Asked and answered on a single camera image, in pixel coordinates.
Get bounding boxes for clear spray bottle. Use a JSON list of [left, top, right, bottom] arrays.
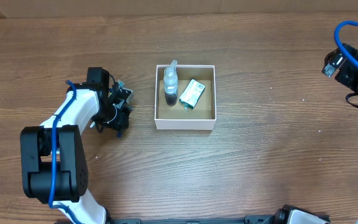
[[163, 60, 178, 106]]

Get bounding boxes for green white soap packet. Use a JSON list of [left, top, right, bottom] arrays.
[[179, 79, 206, 110]]

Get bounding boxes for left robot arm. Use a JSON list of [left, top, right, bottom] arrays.
[[20, 67, 133, 224]]

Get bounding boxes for white cardboard box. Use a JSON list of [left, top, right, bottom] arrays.
[[154, 65, 216, 130]]

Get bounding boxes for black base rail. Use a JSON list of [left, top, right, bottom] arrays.
[[54, 203, 332, 224]]

